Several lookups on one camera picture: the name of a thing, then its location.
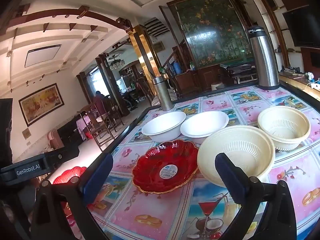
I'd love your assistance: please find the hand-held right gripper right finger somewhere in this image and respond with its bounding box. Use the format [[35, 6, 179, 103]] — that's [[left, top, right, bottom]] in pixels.
[[215, 152, 298, 240]]

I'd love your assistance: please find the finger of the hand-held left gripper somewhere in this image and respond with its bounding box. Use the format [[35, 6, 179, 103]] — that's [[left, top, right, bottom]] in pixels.
[[40, 145, 80, 172]]

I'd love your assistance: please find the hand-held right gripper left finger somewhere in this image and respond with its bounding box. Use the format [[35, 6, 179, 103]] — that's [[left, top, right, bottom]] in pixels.
[[29, 152, 114, 240]]

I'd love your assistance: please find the cream plastic bowl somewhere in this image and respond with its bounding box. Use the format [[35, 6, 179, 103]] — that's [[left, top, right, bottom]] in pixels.
[[197, 125, 276, 188], [257, 106, 311, 152]]

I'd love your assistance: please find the white plastic bowl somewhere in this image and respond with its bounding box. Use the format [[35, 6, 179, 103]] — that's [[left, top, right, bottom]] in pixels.
[[180, 111, 229, 145], [141, 111, 187, 143]]

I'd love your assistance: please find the red glass plate with sticker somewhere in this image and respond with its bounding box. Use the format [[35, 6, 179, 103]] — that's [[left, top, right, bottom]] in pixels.
[[132, 139, 199, 195]]

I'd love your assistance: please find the pink armchair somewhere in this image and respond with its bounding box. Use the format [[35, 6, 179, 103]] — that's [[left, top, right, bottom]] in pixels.
[[47, 129, 64, 150]]

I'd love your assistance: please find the dark low cabinet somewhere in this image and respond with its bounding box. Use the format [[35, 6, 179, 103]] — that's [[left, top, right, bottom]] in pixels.
[[57, 119, 83, 147]]

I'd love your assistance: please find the pink dining table cloth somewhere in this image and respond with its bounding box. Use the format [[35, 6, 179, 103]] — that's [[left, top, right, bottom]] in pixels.
[[76, 115, 92, 133]]

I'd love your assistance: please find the dark wooden chair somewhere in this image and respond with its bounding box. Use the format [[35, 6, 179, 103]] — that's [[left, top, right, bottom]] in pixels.
[[79, 104, 118, 152]]

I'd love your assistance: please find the printed pink tablecloth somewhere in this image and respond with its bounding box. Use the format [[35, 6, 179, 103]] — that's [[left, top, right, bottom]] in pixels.
[[86, 85, 320, 240]]

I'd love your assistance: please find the rectangular ceiling light panel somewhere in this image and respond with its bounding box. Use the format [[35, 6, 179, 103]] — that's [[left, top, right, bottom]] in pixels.
[[24, 44, 62, 68]]

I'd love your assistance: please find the small steel thermos bottle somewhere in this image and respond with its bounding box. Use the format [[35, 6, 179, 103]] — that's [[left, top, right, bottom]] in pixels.
[[152, 76, 173, 112]]

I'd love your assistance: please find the ceiling chandelier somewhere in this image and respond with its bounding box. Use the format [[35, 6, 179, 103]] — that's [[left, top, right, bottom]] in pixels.
[[107, 55, 125, 70]]

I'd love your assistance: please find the green mahjong table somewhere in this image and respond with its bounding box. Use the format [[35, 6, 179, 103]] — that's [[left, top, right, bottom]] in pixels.
[[220, 57, 258, 84]]

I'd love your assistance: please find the large steel vacuum flask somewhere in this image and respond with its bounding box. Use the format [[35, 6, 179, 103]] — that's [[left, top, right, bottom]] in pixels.
[[247, 26, 280, 90]]

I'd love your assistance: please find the gold mirrored pillar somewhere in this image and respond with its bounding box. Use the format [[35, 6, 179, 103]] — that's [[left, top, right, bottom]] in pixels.
[[126, 26, 160, 80]]

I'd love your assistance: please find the floral glass screen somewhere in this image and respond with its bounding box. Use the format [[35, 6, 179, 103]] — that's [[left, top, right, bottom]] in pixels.
[[167, 0, 254, 68]]

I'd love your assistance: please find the ceiling air vent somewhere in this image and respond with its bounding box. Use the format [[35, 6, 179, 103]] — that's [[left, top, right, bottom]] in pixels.
[[144, 17, 170, 37]]

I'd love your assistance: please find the black television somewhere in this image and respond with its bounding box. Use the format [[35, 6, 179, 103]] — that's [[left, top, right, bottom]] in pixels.
[[282, 5, 320, 48]]

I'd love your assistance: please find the framed wall painting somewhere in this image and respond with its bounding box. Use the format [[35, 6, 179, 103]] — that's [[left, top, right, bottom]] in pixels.
[[18, 83, 65, 127]]

